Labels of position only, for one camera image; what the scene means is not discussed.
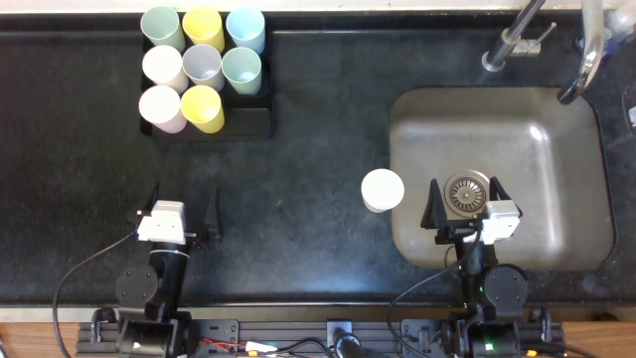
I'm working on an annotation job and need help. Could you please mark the yellow cup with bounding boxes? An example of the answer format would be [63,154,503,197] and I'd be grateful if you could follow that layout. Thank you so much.
[179,84,227,135]
[181,6,227,55]

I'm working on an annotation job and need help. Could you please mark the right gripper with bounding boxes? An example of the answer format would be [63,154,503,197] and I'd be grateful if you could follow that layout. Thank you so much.
[419,175,524,246]

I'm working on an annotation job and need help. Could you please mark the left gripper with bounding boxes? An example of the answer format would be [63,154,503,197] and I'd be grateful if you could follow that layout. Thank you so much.
[146,182,225,249]

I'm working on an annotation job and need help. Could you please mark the mounting rail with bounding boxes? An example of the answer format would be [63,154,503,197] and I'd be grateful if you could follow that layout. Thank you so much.
[76,305,566,358]

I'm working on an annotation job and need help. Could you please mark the black tray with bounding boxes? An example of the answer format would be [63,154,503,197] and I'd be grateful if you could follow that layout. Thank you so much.
[139,8,274,141]

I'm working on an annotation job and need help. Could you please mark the grey cup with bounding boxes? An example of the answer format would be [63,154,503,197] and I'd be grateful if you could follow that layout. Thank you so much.
[181,43,227,93]

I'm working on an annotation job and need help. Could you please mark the steel sink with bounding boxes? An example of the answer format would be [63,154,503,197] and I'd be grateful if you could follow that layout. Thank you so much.
[388,86,617,272]

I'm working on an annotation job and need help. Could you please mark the white cup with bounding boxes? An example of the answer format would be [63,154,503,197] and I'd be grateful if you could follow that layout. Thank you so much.
[360,167,406,215]

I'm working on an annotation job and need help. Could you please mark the blue cup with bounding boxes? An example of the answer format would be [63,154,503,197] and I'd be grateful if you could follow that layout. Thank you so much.
[225,7,267,56]

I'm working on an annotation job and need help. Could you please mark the green cup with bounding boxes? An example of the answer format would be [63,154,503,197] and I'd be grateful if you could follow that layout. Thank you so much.
[221,46,263,96]
[139,5,187,53]

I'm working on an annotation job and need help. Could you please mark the black cable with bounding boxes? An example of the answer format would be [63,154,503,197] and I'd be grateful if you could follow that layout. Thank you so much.
[386,218,484,358]
[52,229,141,358]

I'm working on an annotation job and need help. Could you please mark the steel tap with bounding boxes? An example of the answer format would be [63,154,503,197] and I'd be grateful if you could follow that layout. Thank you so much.
[480,0,608,106]

